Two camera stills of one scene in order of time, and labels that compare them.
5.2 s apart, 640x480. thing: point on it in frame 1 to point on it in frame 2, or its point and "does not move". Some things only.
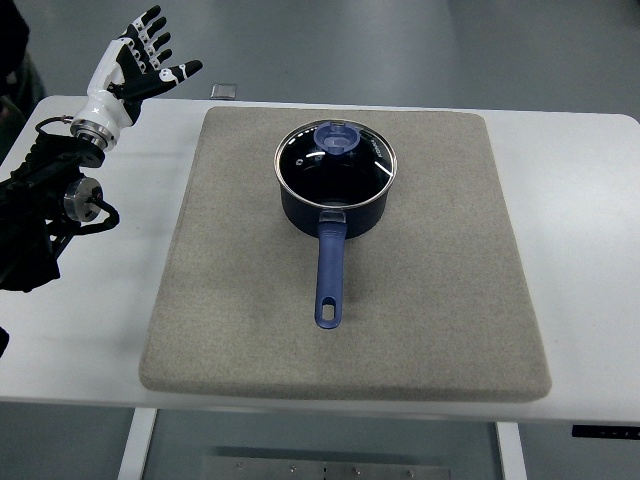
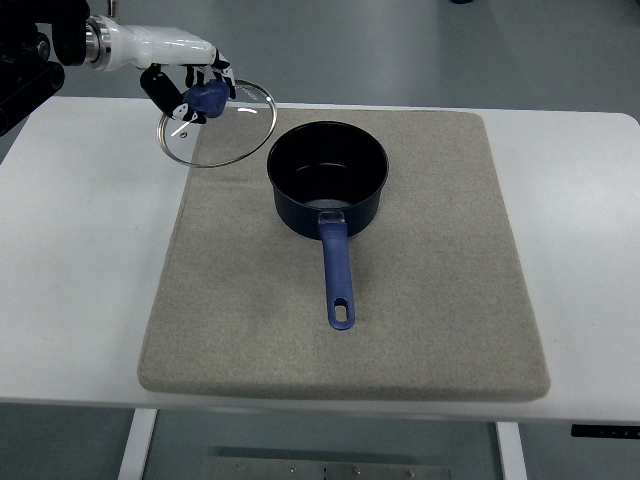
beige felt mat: (437, 302) does not move
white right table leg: (511, 451) does not move
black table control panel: (606, 431) does not move
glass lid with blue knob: (335, 163) to (234, 128)
